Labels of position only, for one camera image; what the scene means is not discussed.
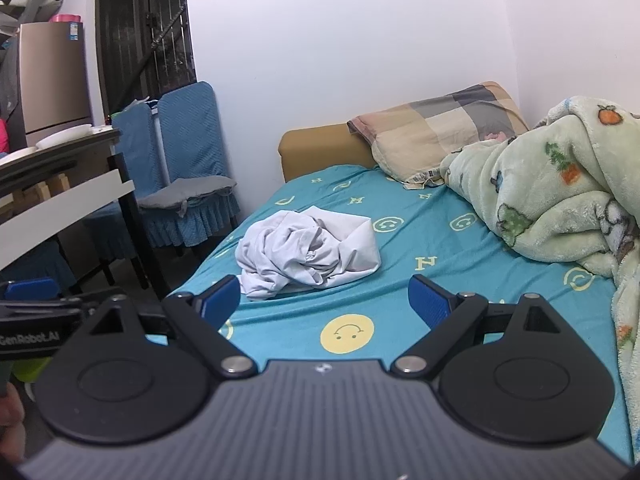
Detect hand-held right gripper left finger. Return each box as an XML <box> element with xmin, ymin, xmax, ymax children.
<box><xmin>75</xmin><ymin>276</ymin><xmax>258</xmax><ymax>377</ymax></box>

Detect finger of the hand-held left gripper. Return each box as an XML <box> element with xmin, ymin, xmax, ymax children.
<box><xmin>0</xmin><ymin>277</ymin><xmax>83</xmax><ymax>311</ymax></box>

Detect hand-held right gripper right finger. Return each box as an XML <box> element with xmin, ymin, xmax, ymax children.
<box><xmin>391</xmin><ymin>275</ymin><xmax>566</xmax><ymax>377</ymax></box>

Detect white garment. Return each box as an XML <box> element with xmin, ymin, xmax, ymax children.
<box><xmin>236</xmin><ymin>205</ymin><xmax>382</xmax><ymax>302</ymax></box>

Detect person's left hand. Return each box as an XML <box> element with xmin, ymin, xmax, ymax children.
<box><xmin>0</xmin><ymin>394</ymin><xmax>27</xmax><ymax>464</ymax></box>

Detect blue covered chair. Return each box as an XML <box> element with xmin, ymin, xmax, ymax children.
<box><xmin>0</xmin><ymin>239</ymin><xmax>77</xmax><ymax>297</ymax></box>
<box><xmin>137</xmin><ymin>81</ymin><xmax>242</xmax><ymax>250</ymax></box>
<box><xmin>82</xmin><ymin>105</ymin><xmax>167</xmax><ymax>262</ymax></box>

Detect lime green plastic object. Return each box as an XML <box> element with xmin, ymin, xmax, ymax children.
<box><xmin>11</xmin><ymin>357</ymin><xmax>52</xmax><ymax>404</ymax></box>

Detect black and white table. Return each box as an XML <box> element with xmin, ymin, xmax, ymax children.
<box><xmin>0</xmin><ymin>127</ymin><xmax>167</xmax><ymax>297</ymax></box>

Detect white plate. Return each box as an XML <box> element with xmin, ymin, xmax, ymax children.
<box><xmin>36</xmin><ymin>124</ymin><xmax>94</xmax><ymax>150</ymax></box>

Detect green printed fleece blanket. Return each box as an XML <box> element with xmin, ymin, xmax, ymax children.
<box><xmin>440</xmin><ymin>95</ymin><xmax>640</xmax><ymax>467</ymax></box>

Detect tan padded bed headboard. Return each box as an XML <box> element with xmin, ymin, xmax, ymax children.
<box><xmin>278</xmin><ymin>122</ymin><xmax>377</xmax><ymax>184</ymax></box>

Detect plaid pillow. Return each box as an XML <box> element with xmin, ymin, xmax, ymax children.
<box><xmin>347</xmin><ymin>81</ymin><xmax>530</xmax><ymax>187</ymax></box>

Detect white papers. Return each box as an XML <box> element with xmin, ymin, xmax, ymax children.
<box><xmin>121</xmin><ymin>97</ymin><xmax>162</xmax><ymax>117</ymax></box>

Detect champagne refrigerator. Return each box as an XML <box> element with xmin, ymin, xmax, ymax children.
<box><xmin>19</xmin><ymin>21</ymin><xmax>94</xmax><ymax>149</ymax></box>

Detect dark door with metal grille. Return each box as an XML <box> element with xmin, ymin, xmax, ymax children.
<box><xmin>95</xmin><ymin>0</ymin><xmax>197</xmax><ymax>117</ymax></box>

